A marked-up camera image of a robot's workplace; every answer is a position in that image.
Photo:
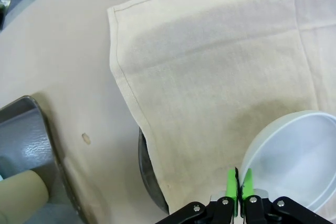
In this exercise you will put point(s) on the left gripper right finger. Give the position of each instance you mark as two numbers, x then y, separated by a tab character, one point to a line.
262	213

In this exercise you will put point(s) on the white bowl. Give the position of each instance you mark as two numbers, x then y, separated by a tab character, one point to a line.
288	155

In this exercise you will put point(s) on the beige cloth mat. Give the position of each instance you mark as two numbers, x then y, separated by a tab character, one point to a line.
210	64

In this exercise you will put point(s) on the dark brown plastic tray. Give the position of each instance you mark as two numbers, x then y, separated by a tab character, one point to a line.
147	171
29	134

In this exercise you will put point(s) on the tall tan cup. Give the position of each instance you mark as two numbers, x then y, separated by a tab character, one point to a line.
23	195

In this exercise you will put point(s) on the small crumb on table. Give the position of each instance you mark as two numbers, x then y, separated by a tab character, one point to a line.
86	138

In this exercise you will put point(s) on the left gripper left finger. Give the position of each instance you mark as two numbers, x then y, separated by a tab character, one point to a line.
210	213

